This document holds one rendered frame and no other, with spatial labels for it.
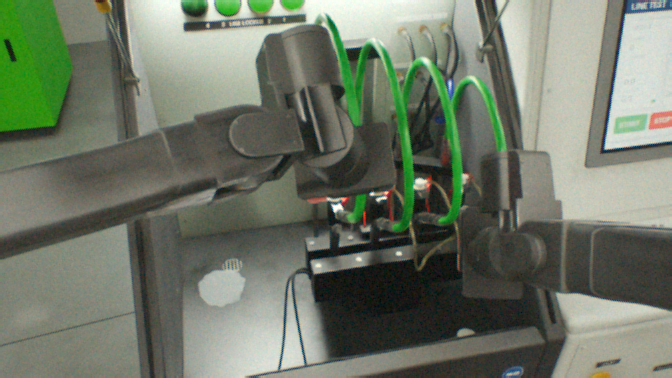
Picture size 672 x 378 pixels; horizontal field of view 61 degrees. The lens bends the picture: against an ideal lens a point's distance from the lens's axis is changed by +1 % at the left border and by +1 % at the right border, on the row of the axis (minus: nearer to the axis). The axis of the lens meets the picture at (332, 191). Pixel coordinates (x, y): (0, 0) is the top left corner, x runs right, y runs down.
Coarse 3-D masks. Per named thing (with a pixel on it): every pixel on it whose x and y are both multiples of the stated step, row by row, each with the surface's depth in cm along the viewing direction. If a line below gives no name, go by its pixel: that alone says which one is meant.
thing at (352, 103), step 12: (324, 12) 87; (336, 36) 80; (336, 48) 79; (348, 72) 77; (348, 84) 76; (348, 96) 76; (348, 108) 76; (360, 120) 76; (360, 204) 79; (348, 216) 86; (360, 216) 81
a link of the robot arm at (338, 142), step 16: (288, 96) 47; (304, 96) 47; (320, 96) 47; (304, 112) 47; (320, 112) 46; (336, 112) 46; (304, 128) 47; (320, 128) 46; (336, 128) 46; (352, 128) 46; (304, 144) 46; (320, 144) 45; (336, 144) 46; (352, 144) 46; (304, 160) 46; (320, 160) 46; (336, 160) 46; (352, 160) 49; (320, 176) 51; (336, 176) 50
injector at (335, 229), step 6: (330, 204) 100; (336, 204) 100; (330, 210) 101; (330, 216) 101; (330, 222) 102; (336, 222) 102; (330, 228) 103; (336, 228) 101; (330, 234) 105; (336, 234) 104; (330, 240) 106; (336, 240) 105; (330, 246) 107; (336, 246) 106; (330, 252) 108; (336, 252) 107
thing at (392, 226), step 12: (384, 48) 87; (360, 60) 99; (384, 60) 85; (360, 72) 102; (360, 84) 104; (396, 84) 83; (360, 96) 106; (396, 96) 82; (360, 108) 108; (396, 108) 82; (408, 132) 81; (408, 144) 81; (408, 156) 81; (408, 168) 81; (408, 180) 82; (408, 192) 82; (408, 204) 83; (408, 216) 85; (384, 228) 97; (396, 228) 90
